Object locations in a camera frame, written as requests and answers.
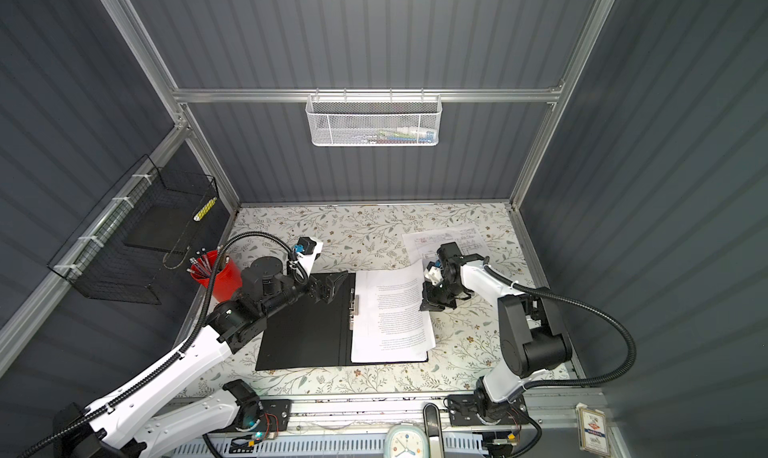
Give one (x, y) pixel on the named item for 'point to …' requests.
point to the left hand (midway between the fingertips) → (332, 262)
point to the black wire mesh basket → (135, 237)
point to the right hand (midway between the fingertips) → (426, 309)
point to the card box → (592, 431)
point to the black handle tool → (434, 430)
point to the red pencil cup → (227, 280)
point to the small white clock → (406, 440)
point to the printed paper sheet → (390, 325)
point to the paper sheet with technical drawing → (425, 246)
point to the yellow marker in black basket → (205, 207)
